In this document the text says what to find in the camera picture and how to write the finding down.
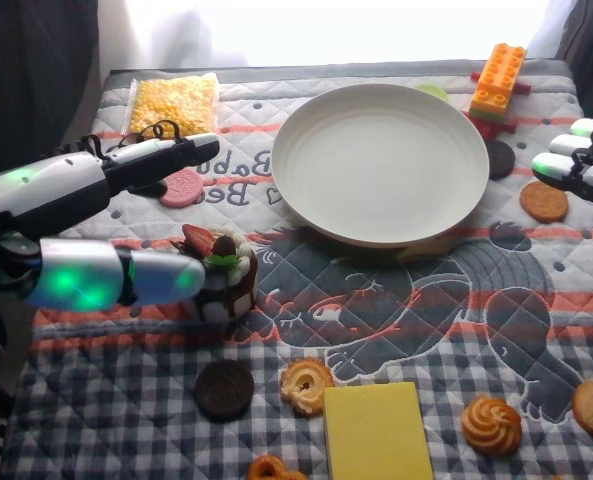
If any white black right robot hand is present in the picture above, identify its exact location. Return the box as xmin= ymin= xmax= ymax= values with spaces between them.
xmin=531 ymin=115 xmax=593 ymax=312

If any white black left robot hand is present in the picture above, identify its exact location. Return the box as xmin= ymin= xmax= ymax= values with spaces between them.
xmin=0 ymin=130 xmax=221 ymax=314

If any chocolate strawberry toy cake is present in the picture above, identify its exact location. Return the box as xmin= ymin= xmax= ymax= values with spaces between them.
xmin=170 ymin=223 xmax=260 ymax=326

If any white round plate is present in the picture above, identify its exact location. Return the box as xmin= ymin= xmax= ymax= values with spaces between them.
xmin=270 ymin=83 xmax=491 ymax=249

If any tan round biscuit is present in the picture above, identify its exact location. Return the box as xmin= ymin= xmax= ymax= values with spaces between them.
xmin=519 ymin=180 xmax=570 ymax=225

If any dark chocolate sandwich cookie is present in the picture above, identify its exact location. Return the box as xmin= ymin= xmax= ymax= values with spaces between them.
xmin=194 ymin=359 xmax=256 ymax=422
xmin=485 ymin=138 xmax=517 ymax=181

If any red toy building block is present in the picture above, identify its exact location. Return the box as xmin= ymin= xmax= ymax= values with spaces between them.
xmin=458 ymin=69 xmax=532 ymax=140

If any orange toy building block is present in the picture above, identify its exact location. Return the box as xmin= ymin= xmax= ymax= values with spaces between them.
xmin=468 ymin=43 xmax=527 ymax=121

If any pink sandwich cookie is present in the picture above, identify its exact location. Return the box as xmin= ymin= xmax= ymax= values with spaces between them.
xmin=159 ymin=168 xmax=205 ymax=208

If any light green round lid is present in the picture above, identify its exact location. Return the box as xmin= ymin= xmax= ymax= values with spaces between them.
xmin=413 ymin=82 xmax=450 ymax=104

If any bag of yellow corn kernels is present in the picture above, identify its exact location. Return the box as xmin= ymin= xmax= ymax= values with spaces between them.
xmin=120 ymin=72 xmax=221 ymax=139

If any grey quilt with bear print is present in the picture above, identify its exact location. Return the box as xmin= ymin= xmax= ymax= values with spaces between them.
xmin=0 ymin=59 xmax=593 ymax=480

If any swirl butter cookie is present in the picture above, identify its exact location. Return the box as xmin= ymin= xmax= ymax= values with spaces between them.
xmin=461 ymin=396 xmax=523 ymax=456

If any yellow rectangular sponge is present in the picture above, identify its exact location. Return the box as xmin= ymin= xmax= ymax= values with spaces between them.
xmin=322 ymin=382 xmax=436 ymax=480

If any butter cookie with hole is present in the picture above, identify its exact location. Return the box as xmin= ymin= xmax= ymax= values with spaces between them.
xmin=279 ymin=358 xmax=336 ymax=417

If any pretzel shaped butter cookie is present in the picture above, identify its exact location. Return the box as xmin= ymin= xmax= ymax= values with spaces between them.
xmin=245 ymin=453 xmax=310 ymax=480

